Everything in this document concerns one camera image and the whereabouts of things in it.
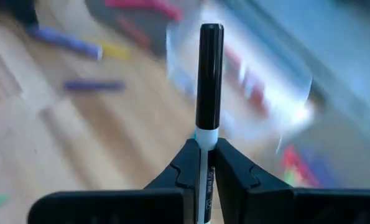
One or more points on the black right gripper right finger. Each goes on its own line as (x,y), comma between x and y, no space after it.
(296,208)

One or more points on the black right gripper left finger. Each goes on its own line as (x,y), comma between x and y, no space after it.
(110,208)

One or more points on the light green highlighter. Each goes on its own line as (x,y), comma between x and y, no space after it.
(289,180)

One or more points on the purple highlighter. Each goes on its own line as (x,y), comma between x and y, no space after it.
(66,42)
(318,169)
(94,85)

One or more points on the red white marker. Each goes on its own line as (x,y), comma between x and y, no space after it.
(256,96)

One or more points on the black Expo marker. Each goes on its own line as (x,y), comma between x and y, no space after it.
(209,77)

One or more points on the slim yellow highlighter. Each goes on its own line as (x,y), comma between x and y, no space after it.
(116,51)

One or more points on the pink highlighter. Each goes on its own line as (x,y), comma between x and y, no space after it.
(160,7)

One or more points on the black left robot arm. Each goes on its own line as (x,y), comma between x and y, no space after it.
(23,11)

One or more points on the white plastic bin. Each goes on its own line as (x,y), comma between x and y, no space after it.
(352,149)

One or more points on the clear plastic bin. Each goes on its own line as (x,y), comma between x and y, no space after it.
(184,62)

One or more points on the grey translucent plastic bin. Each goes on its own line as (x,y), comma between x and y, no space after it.
(160,34)

